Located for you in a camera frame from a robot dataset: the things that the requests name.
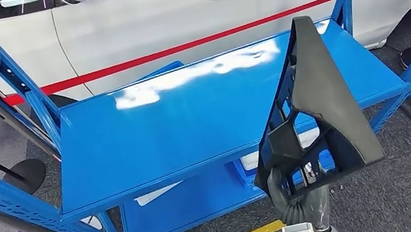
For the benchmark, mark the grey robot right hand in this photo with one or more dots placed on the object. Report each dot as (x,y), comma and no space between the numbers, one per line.
(318,207)

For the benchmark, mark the black plastic car trim part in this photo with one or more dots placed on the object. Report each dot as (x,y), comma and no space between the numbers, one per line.
(321,77)

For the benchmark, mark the blue metal shelf rack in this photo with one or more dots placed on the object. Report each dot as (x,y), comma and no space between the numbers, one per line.
(170,129)

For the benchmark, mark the blue plastic crate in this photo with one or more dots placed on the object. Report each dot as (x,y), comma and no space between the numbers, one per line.
(163,69)
(244,178)

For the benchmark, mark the white car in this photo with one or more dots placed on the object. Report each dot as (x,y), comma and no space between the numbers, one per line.
(151,23)

